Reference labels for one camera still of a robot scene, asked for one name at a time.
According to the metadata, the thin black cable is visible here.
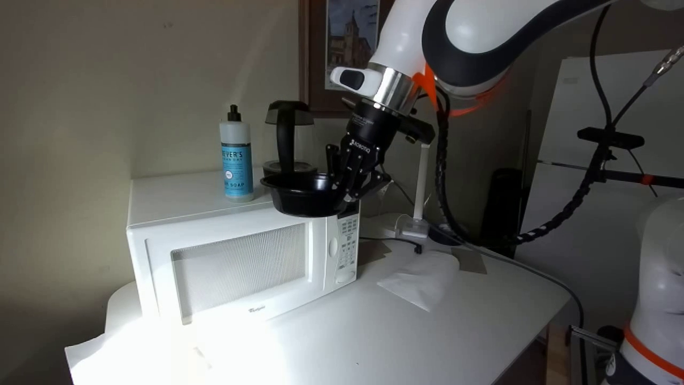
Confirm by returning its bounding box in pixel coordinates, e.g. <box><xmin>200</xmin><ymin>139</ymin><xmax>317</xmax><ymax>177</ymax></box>
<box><xmin>589</xmin><ymin>2</ymin><xmax>684</xmax><ymax>135</ymax></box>

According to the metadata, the brown paper piece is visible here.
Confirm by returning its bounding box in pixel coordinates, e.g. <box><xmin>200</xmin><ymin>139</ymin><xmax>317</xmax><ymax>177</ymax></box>
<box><xmin>456</xmin><ymin>247</ymin><xmax>489</xmax><ymax>276</ymax></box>

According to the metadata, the white paper towel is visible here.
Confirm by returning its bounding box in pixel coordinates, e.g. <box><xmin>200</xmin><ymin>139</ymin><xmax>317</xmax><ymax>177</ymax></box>
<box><xmin>375</xmin><ymin>252</ymin><xmax>462</xmax><ymax>315</ymax></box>

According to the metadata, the aluminium profile frame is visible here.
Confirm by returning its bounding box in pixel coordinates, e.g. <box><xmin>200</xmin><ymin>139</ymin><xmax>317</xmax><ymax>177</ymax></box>
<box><xmin>565</xmin><ymin>323</ymin><xmax>620</xmax><ymax>385</ymax></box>

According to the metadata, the white desk lamp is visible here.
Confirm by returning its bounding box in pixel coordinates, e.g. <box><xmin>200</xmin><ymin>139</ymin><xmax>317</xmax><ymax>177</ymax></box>
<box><xmin>393</xmin><ymin>137</ymin><xmax>438</xmax><ymax>247</ymax></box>

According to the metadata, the brown framed wall picture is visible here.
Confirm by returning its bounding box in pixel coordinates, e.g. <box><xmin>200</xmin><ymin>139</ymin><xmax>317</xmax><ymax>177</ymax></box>
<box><xmin>298</xmin><ymin>0</ymin><xmax>403</xmax><ymax>117</ymax></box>

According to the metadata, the black power cord with plug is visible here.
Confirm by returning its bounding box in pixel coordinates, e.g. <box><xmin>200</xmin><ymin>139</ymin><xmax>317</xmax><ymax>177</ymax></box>
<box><xmin>383</xmin><ymin>234</ymin><xmax>427</xmax><ymax>256</ymax></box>

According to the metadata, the black rectangular box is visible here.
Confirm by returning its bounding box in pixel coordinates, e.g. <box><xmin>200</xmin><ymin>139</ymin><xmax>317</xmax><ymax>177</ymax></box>
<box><xmin>484</xmin><ymin>168</ymin><xmax>529</xmax><ymax>259</ymax></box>

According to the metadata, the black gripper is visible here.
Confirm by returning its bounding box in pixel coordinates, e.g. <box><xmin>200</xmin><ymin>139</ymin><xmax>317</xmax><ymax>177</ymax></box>
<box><xmin>325</xmin><ymin>103</ymin><xmax>403</xmax><ymax>218</ymax></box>

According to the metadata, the black glass electric kettle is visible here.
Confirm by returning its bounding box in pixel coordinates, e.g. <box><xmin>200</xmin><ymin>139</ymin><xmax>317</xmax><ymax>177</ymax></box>
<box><xmin>261</xmin><ymin>98</ymin><xmax>321</xmax><ymax>186</ymax></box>

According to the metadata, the white microwave oven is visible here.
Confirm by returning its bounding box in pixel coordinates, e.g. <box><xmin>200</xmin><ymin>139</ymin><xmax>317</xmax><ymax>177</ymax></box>
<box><xmin>125</xmin><ymin>170</ymin><xmax>363</xmax><ymax>327</ymax></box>

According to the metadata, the black camera on stand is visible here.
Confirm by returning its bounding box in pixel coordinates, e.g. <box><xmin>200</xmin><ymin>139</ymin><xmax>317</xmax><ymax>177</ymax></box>
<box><xmin>576</xmin><ymin>124</ymin><xmax>684</xmax><ymax>188</ymax></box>

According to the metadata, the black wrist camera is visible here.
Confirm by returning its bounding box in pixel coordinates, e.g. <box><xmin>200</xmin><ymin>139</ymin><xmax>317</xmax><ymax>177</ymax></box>
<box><xmin>393</xmin><ymin>114</ymin><xmax>438</xmax><ymax>146</ymax></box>

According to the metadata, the blue label soap bottle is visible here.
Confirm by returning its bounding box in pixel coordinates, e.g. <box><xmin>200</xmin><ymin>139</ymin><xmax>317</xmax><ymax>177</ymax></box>
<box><xmin>219</xmin><ymin>103</ymin><xmax>256</xmax><ymax>203</ymax></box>

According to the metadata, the black corrugated cable conduit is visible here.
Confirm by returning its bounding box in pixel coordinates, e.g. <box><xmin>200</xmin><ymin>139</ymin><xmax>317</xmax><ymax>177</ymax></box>
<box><xmin>433</xmin><ymin>84</ymin><xmax>616</xmax><ymax>247</ymax></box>

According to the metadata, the large white panel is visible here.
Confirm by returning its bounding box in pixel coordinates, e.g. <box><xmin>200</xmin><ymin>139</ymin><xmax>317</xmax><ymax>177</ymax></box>
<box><xmin>522</xmin><ymin>49</ymin><xmax>684</xmax><ymax>329</ymax></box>

